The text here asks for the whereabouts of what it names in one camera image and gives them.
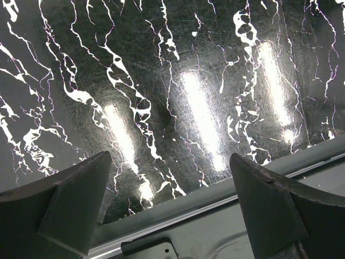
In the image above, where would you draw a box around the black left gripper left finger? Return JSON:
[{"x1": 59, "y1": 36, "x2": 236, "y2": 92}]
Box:
[{"x1": 1, "y1": 151, "x2": 112, "y2": 258}]

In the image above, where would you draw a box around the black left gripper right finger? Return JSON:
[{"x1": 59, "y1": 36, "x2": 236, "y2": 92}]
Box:
[{"x1": 230, "y1": 153, "x2": 344, "y2": 258}]

